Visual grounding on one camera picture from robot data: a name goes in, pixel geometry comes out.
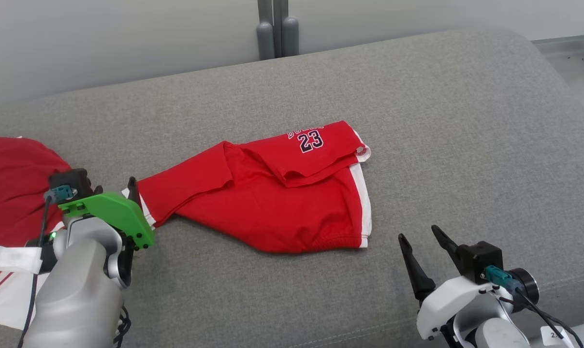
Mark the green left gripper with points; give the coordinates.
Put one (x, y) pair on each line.
(113, 210)

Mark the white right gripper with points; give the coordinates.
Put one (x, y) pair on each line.
(442, 302)

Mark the red and white t-shirt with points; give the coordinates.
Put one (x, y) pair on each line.
(11, 183)

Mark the red shorts number 23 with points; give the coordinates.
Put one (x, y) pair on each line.
(272, 208)

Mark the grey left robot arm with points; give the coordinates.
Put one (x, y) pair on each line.
(79, 290)

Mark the white tape strip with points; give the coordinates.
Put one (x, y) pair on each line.
(11, 258)

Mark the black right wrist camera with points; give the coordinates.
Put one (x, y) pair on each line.
(480, 258)

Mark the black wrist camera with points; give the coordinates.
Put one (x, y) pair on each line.
(480, 258)
(72, 180)

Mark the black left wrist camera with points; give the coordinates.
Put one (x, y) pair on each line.
(72, 180)

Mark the grey metal double frame post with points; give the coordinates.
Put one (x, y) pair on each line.
(277, 29)

